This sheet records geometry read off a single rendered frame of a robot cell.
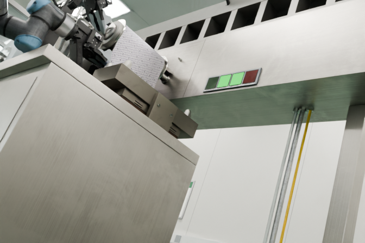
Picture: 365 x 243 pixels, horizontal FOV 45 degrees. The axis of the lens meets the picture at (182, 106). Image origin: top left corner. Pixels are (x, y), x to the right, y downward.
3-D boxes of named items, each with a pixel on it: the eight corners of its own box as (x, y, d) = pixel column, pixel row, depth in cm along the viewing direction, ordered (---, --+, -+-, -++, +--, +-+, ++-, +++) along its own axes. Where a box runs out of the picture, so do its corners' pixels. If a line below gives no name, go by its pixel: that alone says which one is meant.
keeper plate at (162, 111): (143, 120, 146) (155, 92, 151) (163, 134, 152) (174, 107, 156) (148, 119, 144) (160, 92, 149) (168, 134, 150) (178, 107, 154)
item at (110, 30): (117, 25, 168) (105, 40, 168) (120, 29, 169) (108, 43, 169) (111, 21, 174) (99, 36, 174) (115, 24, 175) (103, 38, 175)
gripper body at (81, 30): (106, 38, 158) (81, 16, 151) (96, 57, 154) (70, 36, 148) (95, 42, 164) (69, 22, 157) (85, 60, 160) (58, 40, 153)
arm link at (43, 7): (20, 14, 144) (32, -5, 148) (47, 35, 150) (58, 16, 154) (31, 8, 139) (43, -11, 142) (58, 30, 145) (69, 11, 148)
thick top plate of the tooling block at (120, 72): (87, 83, 151) (95, 69, 153) (164, 139, 173) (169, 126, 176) (114, 78, 139) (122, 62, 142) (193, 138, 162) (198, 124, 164)
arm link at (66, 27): (60, 28, 145) (48, 33, 151) (70, 37, 148) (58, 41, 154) (69, 11, 148) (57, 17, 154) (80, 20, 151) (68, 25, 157)
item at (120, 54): (96, 81, 158) (117, 41, 166) (142, 114, 172) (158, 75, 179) (98, 81, 158) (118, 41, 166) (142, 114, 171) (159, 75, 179)
